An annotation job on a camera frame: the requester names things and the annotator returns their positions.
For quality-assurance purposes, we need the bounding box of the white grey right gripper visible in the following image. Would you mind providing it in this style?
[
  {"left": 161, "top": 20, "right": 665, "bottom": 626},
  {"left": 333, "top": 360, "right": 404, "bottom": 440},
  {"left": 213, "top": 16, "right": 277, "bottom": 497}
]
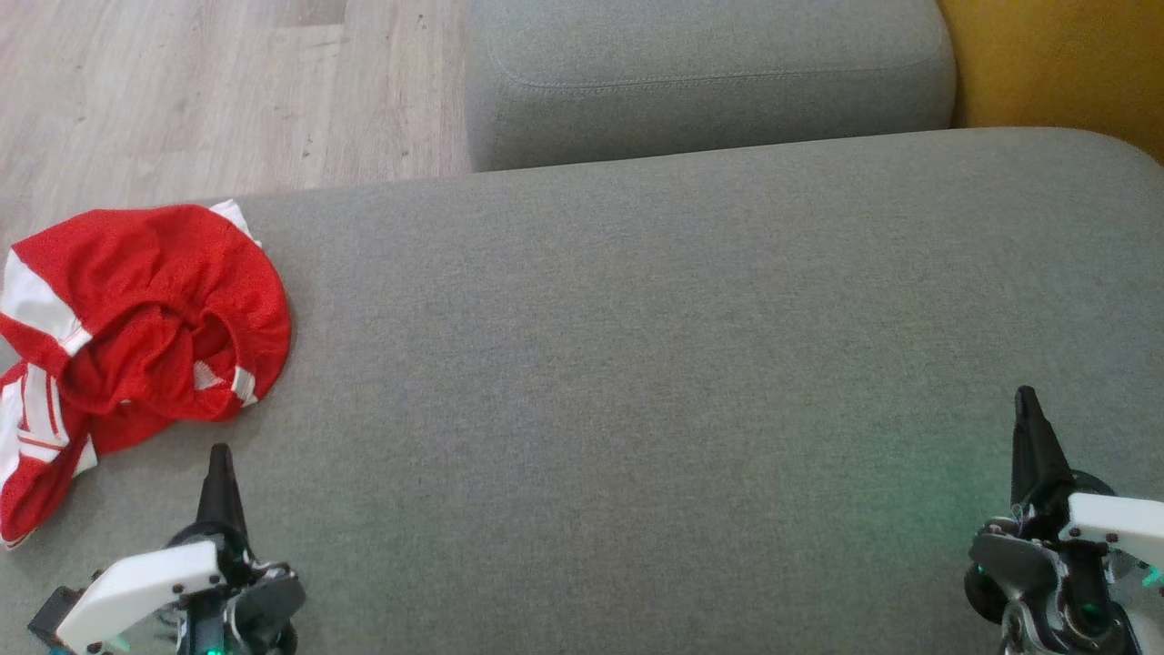
[{"left": 964, "top": 386, "right": 1164, "bottom": 655}]

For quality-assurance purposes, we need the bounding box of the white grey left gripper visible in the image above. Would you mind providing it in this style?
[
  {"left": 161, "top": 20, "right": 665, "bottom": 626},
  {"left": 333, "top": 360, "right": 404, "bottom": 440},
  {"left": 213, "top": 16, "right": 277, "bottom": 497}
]
[{"left": 55, "top": 443, "right": 307, "bottom": 655}]

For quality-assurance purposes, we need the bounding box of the red and white sports jersey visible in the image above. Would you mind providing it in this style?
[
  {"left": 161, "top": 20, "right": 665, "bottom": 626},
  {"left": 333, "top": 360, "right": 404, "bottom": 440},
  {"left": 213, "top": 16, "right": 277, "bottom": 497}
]
[{"left": 0, "top": 200, "right": 294, "bottom": 551}]

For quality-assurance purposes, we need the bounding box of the yellow sofa back cushion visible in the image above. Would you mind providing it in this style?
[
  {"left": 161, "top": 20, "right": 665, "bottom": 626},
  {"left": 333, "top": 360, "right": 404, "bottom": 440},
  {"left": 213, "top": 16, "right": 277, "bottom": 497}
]
[{"left": 937, "top": 0, "right": 1164, "bottom": 166}]

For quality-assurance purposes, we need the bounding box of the grey sofa seat cushion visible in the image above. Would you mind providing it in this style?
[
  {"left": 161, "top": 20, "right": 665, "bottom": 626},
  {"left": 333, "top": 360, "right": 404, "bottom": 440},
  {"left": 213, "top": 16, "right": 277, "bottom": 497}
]
[
  {"left": 464, "top": 0, "right": 958, "bottom": 174},
  {"left": 0, "top": 127, "right": 1164, "bottom": 655}
]

